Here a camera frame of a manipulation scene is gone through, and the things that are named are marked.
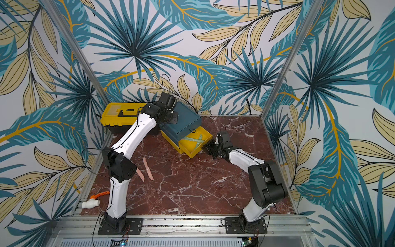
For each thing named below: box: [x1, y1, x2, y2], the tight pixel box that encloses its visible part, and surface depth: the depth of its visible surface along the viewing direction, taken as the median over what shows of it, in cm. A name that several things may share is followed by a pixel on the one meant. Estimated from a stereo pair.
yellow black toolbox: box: [100, 102, 148, 135], surface depth 99 cm
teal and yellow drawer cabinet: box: [160, 101, 213, 159], surface depth 93 cm
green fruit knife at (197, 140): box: [183, 138, 206, 145], surface depth 97 cm
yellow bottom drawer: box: [160, 125, 213, 159], surface depth 96 cm
